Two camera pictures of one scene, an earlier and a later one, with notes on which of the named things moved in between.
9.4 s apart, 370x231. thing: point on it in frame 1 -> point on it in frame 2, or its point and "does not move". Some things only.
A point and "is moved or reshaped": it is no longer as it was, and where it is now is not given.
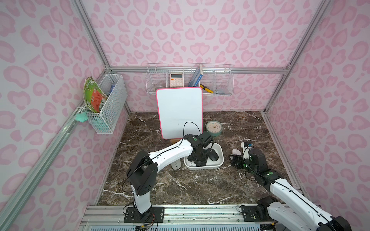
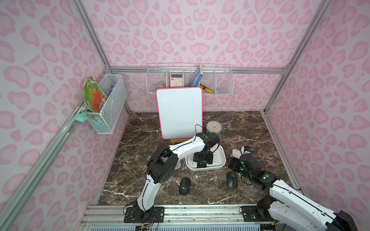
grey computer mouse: [176, 165] does not move
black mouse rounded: [212, 155] is moved or reshaped
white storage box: [210, 164] does not move
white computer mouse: [236, 151] does not move
